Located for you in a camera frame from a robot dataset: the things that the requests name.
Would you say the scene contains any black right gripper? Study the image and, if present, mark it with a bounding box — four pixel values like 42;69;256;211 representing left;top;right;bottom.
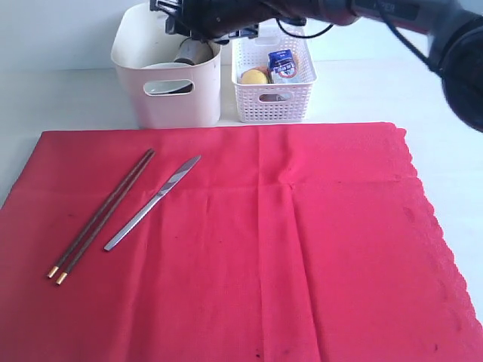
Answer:
149;0;325;41

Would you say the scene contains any dark wooden chopstick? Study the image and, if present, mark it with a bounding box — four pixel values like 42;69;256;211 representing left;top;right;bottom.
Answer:
49;154;155;286
47;149;155;278

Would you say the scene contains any white perforated plastic basket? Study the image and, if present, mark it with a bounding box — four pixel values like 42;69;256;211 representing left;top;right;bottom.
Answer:
232;25;317;124

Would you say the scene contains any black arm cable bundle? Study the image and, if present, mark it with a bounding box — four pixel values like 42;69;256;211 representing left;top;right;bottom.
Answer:
275;0;442;76

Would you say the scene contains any silver table knife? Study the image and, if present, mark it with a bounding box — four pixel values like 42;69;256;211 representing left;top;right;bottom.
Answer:
103;155;202;252

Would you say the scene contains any blue white milk carton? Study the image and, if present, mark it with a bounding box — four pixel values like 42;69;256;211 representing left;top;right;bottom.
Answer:
268;49;301;84

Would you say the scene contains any yellow lemon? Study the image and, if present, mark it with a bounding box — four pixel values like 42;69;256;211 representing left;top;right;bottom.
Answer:
240;69;269;85

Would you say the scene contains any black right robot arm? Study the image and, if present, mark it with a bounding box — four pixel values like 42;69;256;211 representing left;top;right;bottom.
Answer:
149;0;482;131

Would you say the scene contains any dark wooden chopstick upper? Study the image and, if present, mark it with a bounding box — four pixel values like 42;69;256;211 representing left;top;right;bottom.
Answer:
47;149;155;278

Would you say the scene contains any dark wooden chopstick lower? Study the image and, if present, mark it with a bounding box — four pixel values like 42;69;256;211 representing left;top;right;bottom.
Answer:
49;154;155;286

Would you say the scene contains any stainless steel cup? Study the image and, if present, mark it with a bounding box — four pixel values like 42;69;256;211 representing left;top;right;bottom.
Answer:
174;38;214;66

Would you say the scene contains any white ceramic bowl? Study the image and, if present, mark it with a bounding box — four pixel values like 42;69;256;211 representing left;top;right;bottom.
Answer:
143;62;194;97

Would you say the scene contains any cream plastic bin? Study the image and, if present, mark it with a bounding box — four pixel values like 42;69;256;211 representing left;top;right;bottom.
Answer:
111;3;221;129

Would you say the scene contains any red table cloth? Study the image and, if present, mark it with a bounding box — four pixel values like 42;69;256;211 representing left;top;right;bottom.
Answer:
1;123;482;361

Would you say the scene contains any red sausage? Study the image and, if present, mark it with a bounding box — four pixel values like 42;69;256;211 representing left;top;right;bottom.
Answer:
259;94;284;103

